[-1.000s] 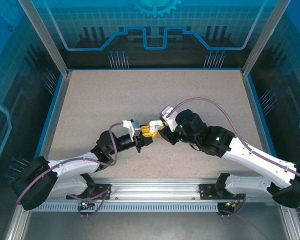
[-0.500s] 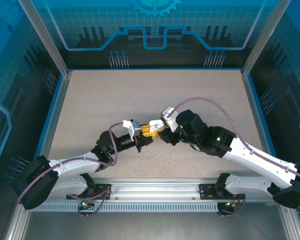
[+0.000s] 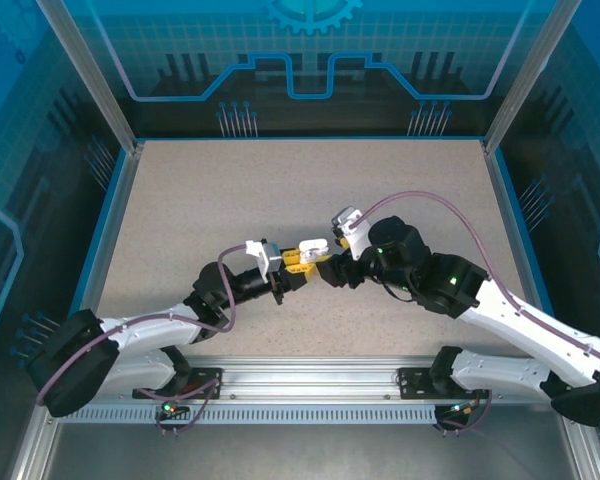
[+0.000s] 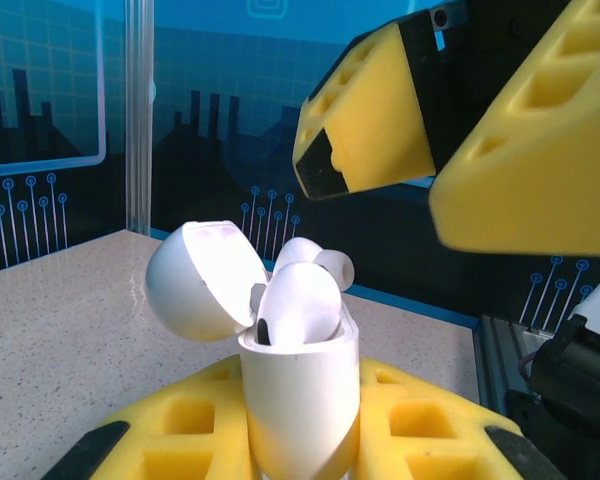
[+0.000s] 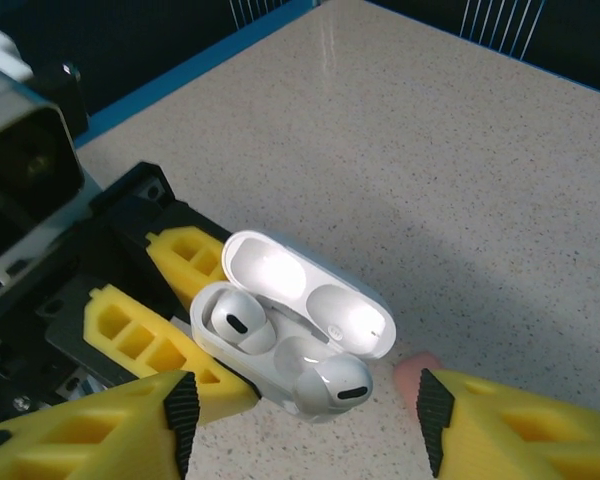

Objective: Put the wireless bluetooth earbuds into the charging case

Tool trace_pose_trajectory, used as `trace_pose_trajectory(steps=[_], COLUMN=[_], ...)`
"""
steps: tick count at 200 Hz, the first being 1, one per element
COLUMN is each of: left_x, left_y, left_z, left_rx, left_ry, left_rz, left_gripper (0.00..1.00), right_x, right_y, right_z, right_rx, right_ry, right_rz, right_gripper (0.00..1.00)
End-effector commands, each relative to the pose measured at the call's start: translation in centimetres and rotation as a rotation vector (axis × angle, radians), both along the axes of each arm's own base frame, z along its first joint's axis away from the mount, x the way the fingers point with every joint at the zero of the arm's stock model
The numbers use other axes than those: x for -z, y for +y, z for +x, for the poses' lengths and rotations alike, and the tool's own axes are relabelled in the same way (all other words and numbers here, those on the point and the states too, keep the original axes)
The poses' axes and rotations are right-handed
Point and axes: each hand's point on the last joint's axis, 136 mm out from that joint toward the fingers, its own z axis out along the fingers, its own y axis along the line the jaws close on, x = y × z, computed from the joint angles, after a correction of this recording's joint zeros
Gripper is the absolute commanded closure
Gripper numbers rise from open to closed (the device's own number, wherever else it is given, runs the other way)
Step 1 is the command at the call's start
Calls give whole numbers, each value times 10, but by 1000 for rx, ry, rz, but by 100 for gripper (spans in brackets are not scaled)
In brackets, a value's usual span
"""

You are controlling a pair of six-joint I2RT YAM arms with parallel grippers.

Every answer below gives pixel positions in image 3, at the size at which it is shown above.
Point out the white earbud charging case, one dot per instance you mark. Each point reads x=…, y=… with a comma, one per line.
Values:
x=312, y=246

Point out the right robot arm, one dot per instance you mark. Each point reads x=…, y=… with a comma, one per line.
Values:
x=530, y=320

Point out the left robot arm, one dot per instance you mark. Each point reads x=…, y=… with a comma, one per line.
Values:
x=150, y=322

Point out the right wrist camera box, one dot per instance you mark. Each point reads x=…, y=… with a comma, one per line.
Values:
x=357, y=235

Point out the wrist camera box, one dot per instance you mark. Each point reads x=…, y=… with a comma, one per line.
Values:
x=272, y=257
x=357, y=235

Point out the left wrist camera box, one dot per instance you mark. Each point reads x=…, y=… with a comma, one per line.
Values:
x=272, y=257

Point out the long aluminium base rail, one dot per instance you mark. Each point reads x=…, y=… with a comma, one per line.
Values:
x=305, y=375

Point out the table side rail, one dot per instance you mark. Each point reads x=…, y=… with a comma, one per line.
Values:
x=522, y=250
x=105, y=250

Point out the blue printed enclosure panel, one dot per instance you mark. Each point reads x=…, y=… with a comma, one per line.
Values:
x=180, y=30
x=580, y=150
x=20, y=150

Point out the aluminium frame post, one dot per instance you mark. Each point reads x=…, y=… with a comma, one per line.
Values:
x=519, y=75
x=92, y=75

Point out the aluminium lower frame rail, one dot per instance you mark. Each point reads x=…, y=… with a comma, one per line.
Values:
x=585, y=452

